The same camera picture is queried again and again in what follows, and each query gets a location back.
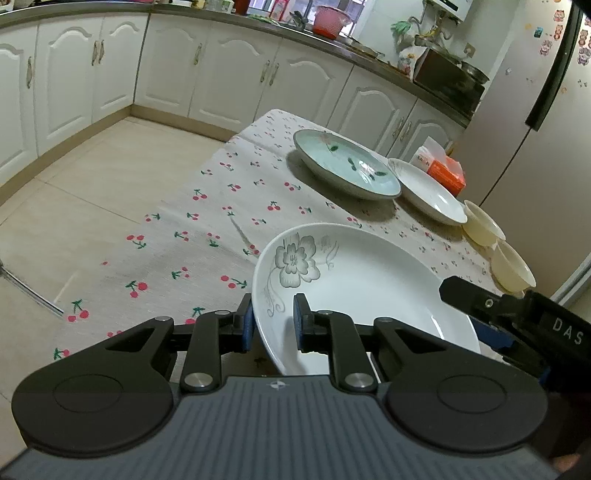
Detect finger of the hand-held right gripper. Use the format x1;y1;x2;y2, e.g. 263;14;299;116
438;276;528;324
473;322;523;352

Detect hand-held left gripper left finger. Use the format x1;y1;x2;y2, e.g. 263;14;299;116
105;293;256;394

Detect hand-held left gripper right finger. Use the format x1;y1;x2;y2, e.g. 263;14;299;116
293;293;444;394

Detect cream bowl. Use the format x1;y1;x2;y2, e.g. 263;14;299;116
463;199;507;246
490;240;537;293

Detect large white floral plate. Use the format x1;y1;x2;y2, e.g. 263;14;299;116
252;223;482;377

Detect plain white plate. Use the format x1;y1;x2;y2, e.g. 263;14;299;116
387;158;469;226

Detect cherry print tablecloth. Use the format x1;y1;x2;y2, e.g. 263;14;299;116
53;108;527;384

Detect orange and white tissue pack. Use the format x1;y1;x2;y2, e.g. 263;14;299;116
413;137;467;195

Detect beige refrigerator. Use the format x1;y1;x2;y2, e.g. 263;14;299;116
455;0;591;306

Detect pale blue leaf-pattern plate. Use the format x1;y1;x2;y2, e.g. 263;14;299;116
293;129;402;201

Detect dark countertop appliance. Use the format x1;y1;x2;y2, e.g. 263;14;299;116
412;48;485;114

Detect metal tube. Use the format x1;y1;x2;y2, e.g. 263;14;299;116
0;261;64;318

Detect metal pot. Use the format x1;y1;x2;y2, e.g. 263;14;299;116
461;60;491;85

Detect white kitchen cabinets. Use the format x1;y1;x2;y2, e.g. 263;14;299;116
0;11;467;185

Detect printed white bag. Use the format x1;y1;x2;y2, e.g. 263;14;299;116
397;45;428;75

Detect dark kitchen countertop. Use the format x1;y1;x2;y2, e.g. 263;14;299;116
0;0;472;127

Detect group of fridge stickers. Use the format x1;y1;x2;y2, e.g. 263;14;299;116
531;9;591;95

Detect green plastic bag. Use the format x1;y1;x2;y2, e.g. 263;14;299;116
391;20;415;48

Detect white water heater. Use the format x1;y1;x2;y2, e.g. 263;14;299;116
426;0;475;20

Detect pink plastic basket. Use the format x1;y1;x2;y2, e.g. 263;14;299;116
313;5;352;37

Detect black refrigerator handle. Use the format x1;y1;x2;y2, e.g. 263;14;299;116
524;0;587;133

